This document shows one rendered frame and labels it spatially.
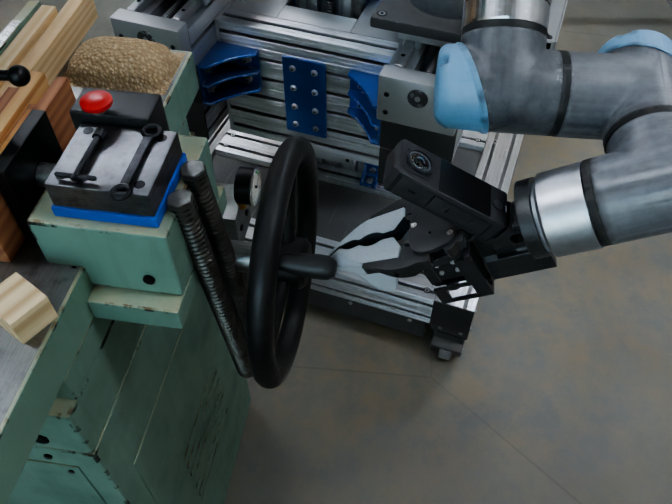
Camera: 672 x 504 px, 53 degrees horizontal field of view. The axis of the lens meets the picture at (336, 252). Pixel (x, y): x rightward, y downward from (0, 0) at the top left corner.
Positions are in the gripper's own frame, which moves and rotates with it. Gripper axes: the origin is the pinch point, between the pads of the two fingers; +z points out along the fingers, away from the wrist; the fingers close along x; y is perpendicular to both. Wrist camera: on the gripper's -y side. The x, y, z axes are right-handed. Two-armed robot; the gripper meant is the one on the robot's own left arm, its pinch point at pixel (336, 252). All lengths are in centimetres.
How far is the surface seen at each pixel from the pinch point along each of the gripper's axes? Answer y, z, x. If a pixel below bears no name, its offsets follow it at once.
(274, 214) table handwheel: -7.1, 2.7, 0.0
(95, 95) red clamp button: -22.9, 13.7, 5.2
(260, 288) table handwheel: -3.9, 5.0, -6.1
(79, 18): -22, 33, 32
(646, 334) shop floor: 114, -13, 57
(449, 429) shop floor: 89, 28, 24
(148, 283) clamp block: -8.6, 15.3, -6.2
